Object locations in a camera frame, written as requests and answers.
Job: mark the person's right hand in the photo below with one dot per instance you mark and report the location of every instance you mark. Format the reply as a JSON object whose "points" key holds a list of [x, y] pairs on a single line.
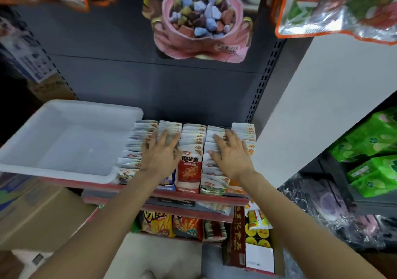
{"points": [[232, 158]]}

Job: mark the person's left hand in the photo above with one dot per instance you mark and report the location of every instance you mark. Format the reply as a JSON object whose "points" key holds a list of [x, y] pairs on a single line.
{"points": [[160, 155]]}

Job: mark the green display box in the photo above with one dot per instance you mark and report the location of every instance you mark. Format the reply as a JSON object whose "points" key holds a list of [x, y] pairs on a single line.
{"points": [[214, 176]]}

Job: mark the gold display box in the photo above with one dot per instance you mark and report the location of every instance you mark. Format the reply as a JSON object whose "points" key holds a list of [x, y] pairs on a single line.
{"points": [[133, 145]]}

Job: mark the blue display box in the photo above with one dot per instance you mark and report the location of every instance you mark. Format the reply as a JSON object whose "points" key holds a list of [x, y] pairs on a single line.
{"points": [[169, 127]]}

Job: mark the orange display box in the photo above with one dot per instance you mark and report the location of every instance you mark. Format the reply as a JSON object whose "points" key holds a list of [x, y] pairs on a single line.
{"points": [[245, 130]]}

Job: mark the red display box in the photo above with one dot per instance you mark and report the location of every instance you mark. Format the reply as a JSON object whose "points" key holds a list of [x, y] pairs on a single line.
{"points": [[189, 164]]}

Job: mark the red konjac snack packet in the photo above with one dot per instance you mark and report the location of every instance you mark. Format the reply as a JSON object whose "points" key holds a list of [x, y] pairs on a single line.
{"points": [[189, 167]]}

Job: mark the white plastic bin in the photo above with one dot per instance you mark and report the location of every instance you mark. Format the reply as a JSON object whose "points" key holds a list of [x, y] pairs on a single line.
{"points": [[62, 139]]}

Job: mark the person's left forearm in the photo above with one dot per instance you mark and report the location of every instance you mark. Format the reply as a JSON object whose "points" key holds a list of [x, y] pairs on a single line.
{"points": [[93, 232]]}

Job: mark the person's right forearm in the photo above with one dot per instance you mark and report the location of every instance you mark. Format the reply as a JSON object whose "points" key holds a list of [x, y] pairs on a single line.
{"points": [[316, 229]]}

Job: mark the yellow snack packets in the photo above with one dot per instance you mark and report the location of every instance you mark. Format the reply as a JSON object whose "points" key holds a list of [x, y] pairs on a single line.
{"points": [[259, 226]]}

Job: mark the plain brown cardboard carton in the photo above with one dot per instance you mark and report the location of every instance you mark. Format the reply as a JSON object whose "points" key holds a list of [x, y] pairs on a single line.
{"points": [[53, 88]]}

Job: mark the blue print cardboard carton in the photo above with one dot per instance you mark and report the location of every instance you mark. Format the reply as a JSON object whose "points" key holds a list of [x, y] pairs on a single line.
{"points": [[34, 217]]}

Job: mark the white blue carton box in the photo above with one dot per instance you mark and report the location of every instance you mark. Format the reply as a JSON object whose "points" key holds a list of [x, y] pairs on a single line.
{"points": [[25, 52]]}

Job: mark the orange-edged clear candy bag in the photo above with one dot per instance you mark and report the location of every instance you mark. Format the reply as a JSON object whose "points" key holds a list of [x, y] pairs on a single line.
{"points": [[335, 6]]}

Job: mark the row of orange chip bags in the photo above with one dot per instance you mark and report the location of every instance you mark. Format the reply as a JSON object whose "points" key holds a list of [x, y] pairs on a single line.
{"points": [[180, 226]]}

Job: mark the dark red white-label carton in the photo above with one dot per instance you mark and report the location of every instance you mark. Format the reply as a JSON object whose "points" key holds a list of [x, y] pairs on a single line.
{"points": [[239, 244]]}

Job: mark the black plastic wrapped bundle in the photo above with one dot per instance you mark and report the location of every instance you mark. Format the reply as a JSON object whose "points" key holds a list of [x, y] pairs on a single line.
{"points": [[335, 217]]}

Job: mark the hanging pink candy bag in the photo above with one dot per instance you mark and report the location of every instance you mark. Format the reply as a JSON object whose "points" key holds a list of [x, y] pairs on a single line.
{"points": [[201, 34]]}

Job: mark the stack of green packs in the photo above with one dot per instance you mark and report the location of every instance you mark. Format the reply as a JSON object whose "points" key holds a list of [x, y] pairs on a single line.
{"points": [[369, 155]]}

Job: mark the white pink carton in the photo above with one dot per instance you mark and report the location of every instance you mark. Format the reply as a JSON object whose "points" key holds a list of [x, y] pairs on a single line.
{"points": [[28, 258]]}

